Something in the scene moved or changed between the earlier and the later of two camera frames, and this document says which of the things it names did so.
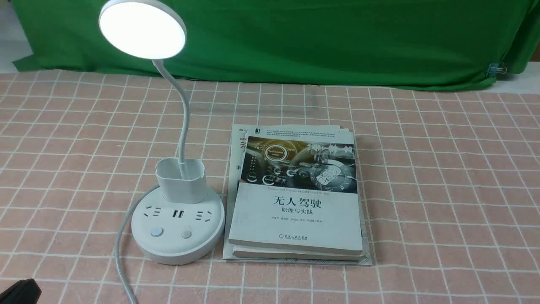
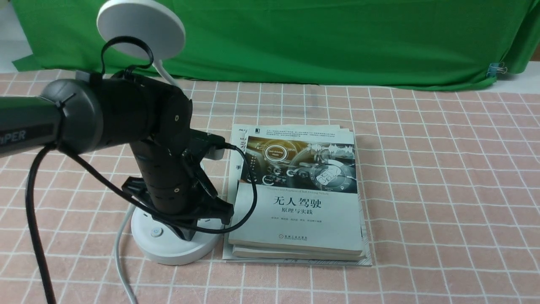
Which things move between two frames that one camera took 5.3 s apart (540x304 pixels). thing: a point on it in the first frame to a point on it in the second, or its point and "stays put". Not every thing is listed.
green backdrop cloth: x=419 y=43 stays put
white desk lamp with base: x=182 y=220 stays put
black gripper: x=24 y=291 to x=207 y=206
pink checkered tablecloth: x=452 y=180 stays put
